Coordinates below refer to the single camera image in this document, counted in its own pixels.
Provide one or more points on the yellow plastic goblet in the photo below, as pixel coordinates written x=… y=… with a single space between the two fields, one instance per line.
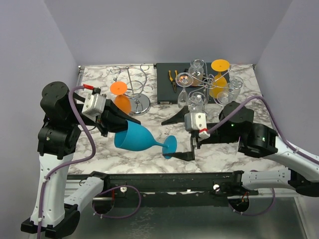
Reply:
x=221 y=66

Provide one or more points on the ribbed clear wine glass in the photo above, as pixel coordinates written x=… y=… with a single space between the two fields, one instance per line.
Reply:
x=196 y=70

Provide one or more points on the black front mounting rail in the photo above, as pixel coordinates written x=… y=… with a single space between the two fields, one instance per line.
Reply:
x=174 y=189

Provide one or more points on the blue plastic goblet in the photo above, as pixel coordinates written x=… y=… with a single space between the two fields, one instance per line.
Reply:
x=138 y=138

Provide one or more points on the scroll arm chrome glass rack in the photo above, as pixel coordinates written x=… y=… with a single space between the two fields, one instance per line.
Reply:
x=207 y=83

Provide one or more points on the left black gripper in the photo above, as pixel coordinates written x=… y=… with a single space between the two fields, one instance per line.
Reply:
x=113 y=119

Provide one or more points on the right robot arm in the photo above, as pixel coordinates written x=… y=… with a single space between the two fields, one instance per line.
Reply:
x=256 y=140

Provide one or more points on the round ring chrome glass rack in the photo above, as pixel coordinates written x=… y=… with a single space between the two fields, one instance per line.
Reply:
x=140 y=103

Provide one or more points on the dark grey tool tray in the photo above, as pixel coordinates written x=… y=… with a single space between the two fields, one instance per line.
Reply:
x=165 y=91

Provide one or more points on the clear stemmed glass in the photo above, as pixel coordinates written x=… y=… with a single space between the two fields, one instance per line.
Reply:
x=184 y=80

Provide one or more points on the orange plastic goblet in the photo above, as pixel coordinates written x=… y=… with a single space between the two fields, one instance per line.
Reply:
x=119 y=89

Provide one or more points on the clear glass with reflection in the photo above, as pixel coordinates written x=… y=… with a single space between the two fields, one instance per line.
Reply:
x=234 y=86

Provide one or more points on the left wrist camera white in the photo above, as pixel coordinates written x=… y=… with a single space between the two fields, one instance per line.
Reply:
x=94 y=102

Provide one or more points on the yellow handled pliers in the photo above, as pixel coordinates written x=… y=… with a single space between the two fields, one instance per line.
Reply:
x=172 y=80

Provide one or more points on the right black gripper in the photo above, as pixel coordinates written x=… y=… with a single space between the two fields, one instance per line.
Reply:
x=187 y=156

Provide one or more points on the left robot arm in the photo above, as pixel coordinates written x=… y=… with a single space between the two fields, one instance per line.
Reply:
x=67 y=115

